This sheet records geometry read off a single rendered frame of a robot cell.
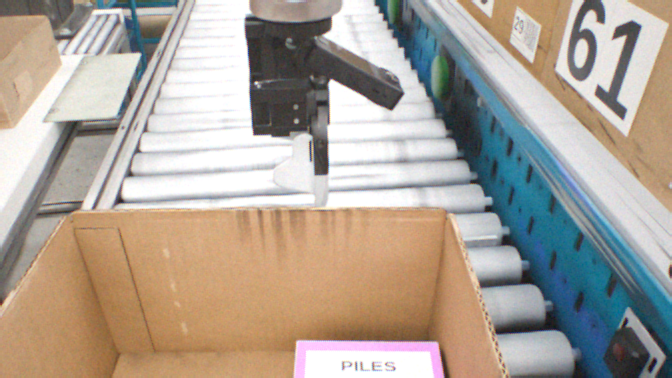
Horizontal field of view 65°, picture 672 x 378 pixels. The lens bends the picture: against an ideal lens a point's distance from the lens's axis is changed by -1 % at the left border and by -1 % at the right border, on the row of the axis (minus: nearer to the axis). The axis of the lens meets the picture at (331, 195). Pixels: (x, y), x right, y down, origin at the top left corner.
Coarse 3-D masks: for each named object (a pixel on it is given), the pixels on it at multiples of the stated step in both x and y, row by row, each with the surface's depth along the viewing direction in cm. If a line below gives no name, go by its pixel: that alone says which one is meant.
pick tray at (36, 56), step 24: (0, 24) 103; (24, 24) 103; (48, 24) 103; (0, 48) 105; (24, 48) 91; (48, 48) 102; (0, 72) 83; (24, 72) 91; (48, 72) 101; (0, 96) 83; (24, 96) 91; (0, 120) 85
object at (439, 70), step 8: (440, 56) 86; (432, 64) 89; (440, 64) 85; (432, 72) 89; (440, 72) 85; (448, 72) 84; (432, 80) 89; (440, 80) 85; (448, 80) 84; (432, 88) 90; (440, 88) 85; (440, 96) 87
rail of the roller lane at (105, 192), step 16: (192, 0) 148; (176, 16) 136; (176, 32) 126; (160, 48) 117; (176, 48) 120; (160, 64) 113; (144, 80) 103; (160, 80) 103; (144, 96) 99; (128, 112) 92; (144, 112) 92; (128, 128) 88; (144, 128) 89; (112, 144) 83; (128, 144) 83; (112, 160) 79; (128, 160) 79; (96, 176) 76; (112, 176) 76; (128, 176) 80; (96, 192) 72; (112, 192) 72; (96, 208) 71; (112, 208) 71
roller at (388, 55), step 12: (180, 60) 110; (192, 60) 111; (204, 60) 111; (216, 60) 111; (228, 60) 111; (240, 60) 111; (372, 60) 113; (384, 60) 113; (396, 60) 113; (408, 60) 116
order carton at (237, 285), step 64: (64, 256) 39; (128, 256) 42; (192, 256) 43; (256, 256) 43; (320, 256) 43; (384, 256) 43; (448, 256) 40; (0, 320) 31; (64, 320) 39; (128, 320) 46; (192, 320) 47; (256, 320) 47; (320, 320) 47; (384, 320) 47; (448, 320) 40
